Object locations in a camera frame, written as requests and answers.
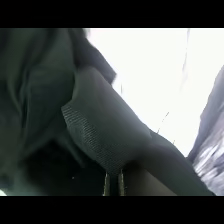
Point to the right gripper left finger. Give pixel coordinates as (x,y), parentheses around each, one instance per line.
(106,186)

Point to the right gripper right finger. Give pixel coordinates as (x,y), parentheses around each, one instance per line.
(143,185)

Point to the dark green shirt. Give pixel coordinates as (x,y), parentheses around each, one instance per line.
(100,116)

